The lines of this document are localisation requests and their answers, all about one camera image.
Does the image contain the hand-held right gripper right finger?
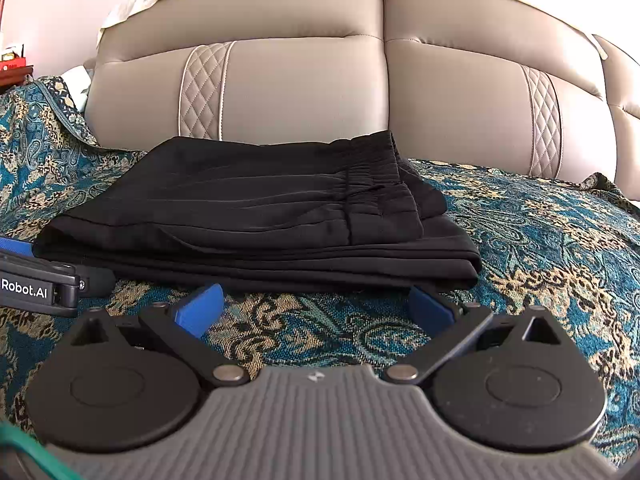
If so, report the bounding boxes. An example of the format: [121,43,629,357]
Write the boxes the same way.
[384,285,564,387]

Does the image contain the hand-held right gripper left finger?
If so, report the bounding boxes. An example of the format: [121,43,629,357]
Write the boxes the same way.
[69,282,252,388]

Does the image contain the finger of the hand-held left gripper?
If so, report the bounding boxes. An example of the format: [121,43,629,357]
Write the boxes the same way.
[0,238,35,259]

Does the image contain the black pants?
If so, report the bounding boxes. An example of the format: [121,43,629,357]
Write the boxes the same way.
[31,129,483,295]

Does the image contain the blue patterned bedspread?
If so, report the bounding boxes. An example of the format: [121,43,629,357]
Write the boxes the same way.
[0,76,640,441]

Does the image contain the wooden nightstand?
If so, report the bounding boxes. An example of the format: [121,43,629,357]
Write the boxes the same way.
[0,64,35,95]

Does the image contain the light blue pillow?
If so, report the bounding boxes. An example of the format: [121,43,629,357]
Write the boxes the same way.
[64,65,92,112]

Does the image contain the beige leather headboard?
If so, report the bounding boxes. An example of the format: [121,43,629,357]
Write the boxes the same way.
[82,0,640,186]

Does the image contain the green cable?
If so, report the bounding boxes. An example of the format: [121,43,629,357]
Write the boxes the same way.
[0,422,81,480]

